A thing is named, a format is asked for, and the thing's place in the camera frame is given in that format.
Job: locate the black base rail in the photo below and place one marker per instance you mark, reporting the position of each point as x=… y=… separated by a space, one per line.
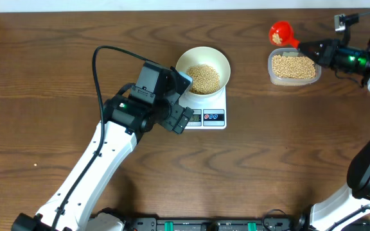
x=204 y=224

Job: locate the clear plastic container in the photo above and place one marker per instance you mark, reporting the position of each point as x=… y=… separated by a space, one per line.
x=288 y=81

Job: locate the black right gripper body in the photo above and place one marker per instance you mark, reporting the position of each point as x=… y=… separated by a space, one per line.
x=332 y=56

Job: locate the red measuring scoop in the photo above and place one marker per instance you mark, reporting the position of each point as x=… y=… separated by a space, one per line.
x=286 y=32

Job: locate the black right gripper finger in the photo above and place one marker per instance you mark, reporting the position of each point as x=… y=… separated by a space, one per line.
x=314 y=53
x=313 y=46

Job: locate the cream bowl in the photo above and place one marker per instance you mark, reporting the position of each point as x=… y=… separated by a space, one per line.
x=206 y=55

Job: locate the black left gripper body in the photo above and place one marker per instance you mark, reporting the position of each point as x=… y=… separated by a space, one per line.
x=171 y=120

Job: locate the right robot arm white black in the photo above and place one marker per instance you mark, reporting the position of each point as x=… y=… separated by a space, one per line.
x=352 y=201

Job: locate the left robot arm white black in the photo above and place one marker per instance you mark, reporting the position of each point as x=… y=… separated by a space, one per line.
x=133 y=111

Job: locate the white digital kitchen scale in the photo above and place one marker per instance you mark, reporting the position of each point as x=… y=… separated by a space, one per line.
x=209 y=111

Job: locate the soybeans in bowl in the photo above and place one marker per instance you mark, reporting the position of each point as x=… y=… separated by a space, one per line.
x=206 y=80

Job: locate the soybeans in scoop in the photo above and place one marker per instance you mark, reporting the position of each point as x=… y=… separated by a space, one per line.
x=277 y=39

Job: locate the soybeans in container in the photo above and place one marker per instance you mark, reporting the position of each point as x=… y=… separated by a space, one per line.
x=294 y=67

